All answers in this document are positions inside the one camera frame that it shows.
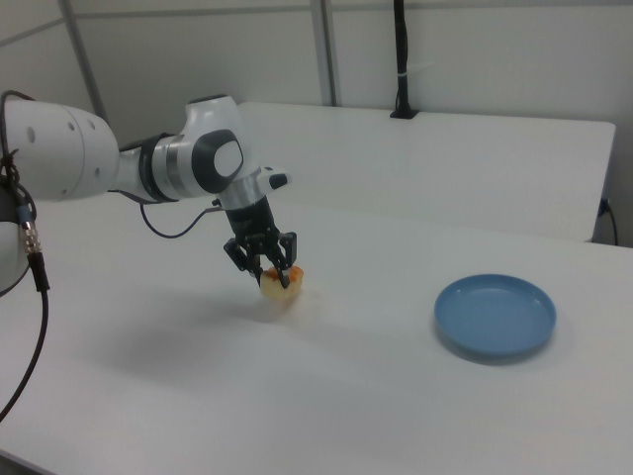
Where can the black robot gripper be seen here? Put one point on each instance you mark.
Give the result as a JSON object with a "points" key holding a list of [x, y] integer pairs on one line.
{"points": [[249, 222]]}

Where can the bread with orange topping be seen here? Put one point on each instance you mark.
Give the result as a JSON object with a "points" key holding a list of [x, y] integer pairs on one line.
{"points": [[277, 292]]}

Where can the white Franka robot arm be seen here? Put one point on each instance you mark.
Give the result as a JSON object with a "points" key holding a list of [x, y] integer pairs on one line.
{"points": [[59, 153]]}

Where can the white neighbouring table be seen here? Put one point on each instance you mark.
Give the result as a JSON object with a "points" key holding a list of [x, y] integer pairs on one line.
{"points": [[445, 163]]}

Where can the blue round plate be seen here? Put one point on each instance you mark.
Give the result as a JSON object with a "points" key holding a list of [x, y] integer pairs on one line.
{"points": [[494, 316]]}

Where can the black pole with clamp base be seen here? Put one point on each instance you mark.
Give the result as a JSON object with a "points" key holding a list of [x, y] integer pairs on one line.
{"points": [[401, 49]]}

